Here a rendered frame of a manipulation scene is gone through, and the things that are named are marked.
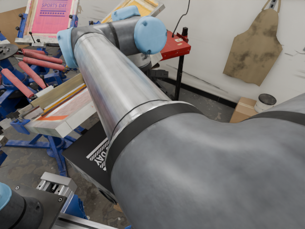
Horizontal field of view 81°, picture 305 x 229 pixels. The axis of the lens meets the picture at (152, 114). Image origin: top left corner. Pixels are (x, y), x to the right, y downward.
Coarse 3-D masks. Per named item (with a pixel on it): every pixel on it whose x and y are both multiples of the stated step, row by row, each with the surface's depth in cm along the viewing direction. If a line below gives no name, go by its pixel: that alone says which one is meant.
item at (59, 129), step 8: (152, 56) 83; (160, 56) 87; (152, 64) 83; (88, 104) 60; (80, 112) 58; (88, 112) 60; (32, 120) 112; (64, 120) 56; (72, 120) 57; (80, 120) 58; (32, 128) 76; (40, 128) 65; (48, 128) 58; (56, 128) 53; (64, 128) 55; (72, 128) 57; (56, 136) 58; (64, 136) 55
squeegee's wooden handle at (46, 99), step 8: (72, 80) 115; (80, 80) 119; (56, 88) 109; (64, 88) 112; (72, 88) 115; (40, 96) 103; (48, 96) 105; (56, 96) 108; (32, 104) 100; (40, 104) 102; (48, 104) 105
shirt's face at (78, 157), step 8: (96, 128) 132; (80, 136) 126; (88, 136) 126; (96, 136) 126; (104, 136) 126; (72, 144) 122; (80, 144) 122; (88, 144) 122; (96, 144) 122; (64, 152) 117; (72, 152) 117; (80, 152) 117; (88, 152) 117; (72, 160) 113; (80, 160) 113; (88, 160) 113; (88, 168) 110; (96, 168) 110; (96, 176) 106; (104, 176) 106; (104, 184) 103
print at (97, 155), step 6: (102, 144) 122; (108, 144) 122; (96, 150) 118; (102, 150) 118; (90, 156) 115; (96, 156) 115; (102, 156) 115; (96, 162) 112; (102, 162) 112; (102, 168) 110
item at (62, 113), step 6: (90, 96) 90; (72, 102) 100; (78, 102) 92; (84, 102) 84; (66, 108) 93; (72, 108) 86; (78, 108) 79; (54, 114) 94; (60, 114) 86; (66, 114) 80
